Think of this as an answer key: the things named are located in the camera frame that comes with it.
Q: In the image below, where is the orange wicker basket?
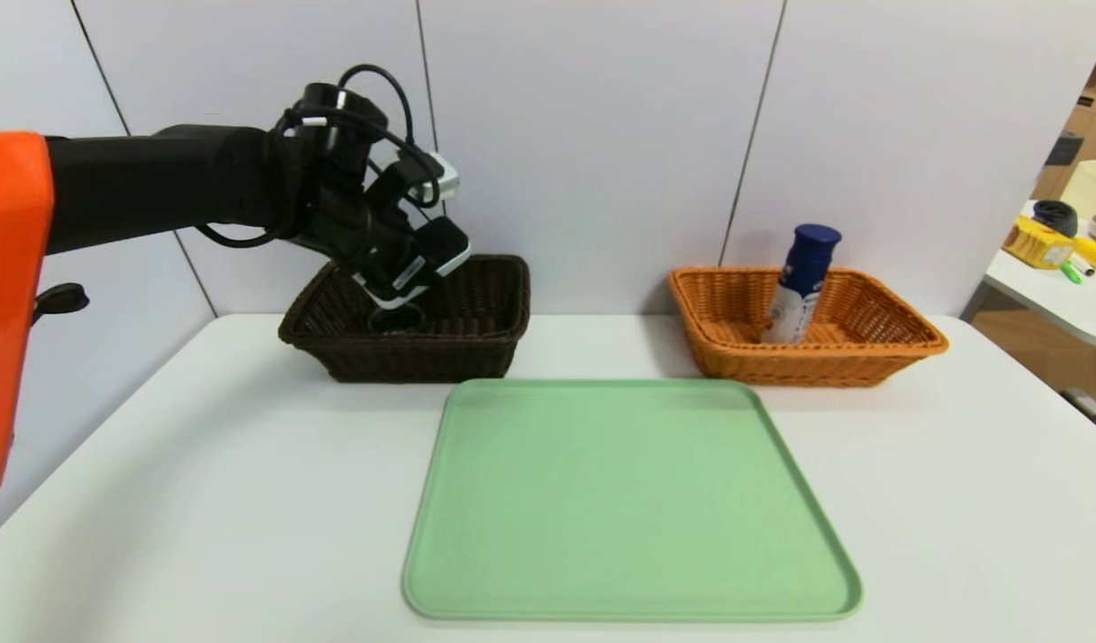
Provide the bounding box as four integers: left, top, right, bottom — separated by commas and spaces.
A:
668, 267, 949, 388

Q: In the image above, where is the grey chair base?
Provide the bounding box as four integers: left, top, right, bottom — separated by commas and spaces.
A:
1059, 388, 1096, 443

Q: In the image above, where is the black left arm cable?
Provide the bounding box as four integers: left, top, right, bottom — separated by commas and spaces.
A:
280, 63, 446, 211

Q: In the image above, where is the glass cup with black sleeve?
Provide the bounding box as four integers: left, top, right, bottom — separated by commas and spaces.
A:
366, 304, 426, 336

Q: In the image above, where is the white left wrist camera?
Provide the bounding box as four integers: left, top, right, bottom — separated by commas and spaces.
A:
396, 150, 461, 202

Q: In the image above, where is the black sleeved cable loop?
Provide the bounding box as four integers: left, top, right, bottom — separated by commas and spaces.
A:
32, 282, 90, 324

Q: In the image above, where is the dark brown wicker basket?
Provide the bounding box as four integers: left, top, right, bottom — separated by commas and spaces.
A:
279, 255, 532, 385

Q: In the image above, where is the black round object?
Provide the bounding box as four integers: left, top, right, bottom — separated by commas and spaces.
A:
1031, 201, 1077, 240

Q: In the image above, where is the yellow box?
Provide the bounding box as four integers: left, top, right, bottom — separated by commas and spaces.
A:
1000, 217, 1074, 271

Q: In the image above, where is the white bottle with blue cap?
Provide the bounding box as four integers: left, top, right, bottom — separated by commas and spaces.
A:
760, 223, 842, 346

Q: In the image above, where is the white side table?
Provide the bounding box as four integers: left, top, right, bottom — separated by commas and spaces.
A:
983, 201, 1096, 354

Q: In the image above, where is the light green plastic tray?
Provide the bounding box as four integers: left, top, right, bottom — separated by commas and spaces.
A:
402, 378, 863, 622

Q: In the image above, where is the dark grey box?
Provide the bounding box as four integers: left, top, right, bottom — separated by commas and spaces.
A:
1042, 132, 1082, 169

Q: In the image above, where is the cream plastic container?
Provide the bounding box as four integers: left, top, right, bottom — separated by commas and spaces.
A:
1058, 161, 1096, 221

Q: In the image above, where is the black and white eraser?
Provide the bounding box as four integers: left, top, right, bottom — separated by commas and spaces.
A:
360, 215, 473, 311

